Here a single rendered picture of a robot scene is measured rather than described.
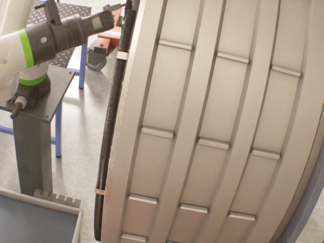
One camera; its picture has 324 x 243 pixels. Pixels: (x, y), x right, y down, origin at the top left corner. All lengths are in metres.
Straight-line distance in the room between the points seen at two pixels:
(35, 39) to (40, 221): 0.85
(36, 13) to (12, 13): 1.43
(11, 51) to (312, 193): 0.72
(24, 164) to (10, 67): 1.05
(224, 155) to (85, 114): 1.97
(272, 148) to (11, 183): 1.83
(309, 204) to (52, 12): 0.71
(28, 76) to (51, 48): 0.62
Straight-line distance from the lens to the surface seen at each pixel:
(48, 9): 1.14
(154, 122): 1.06
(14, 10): 1.30
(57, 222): 1.81
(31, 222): 1.81
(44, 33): 1.12
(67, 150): 2.83
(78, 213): 1.81
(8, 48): 1.11
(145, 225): 1.27
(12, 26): 1.28
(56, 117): 2.56
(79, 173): 2.74
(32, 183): 2.21
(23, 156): 2.08
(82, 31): 1.14
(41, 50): 1.12
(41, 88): 1.79
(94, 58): 3.18
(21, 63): 1.12
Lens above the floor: 2.21
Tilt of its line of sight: 48 degrees down
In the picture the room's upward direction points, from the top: 12 degrees clockwise
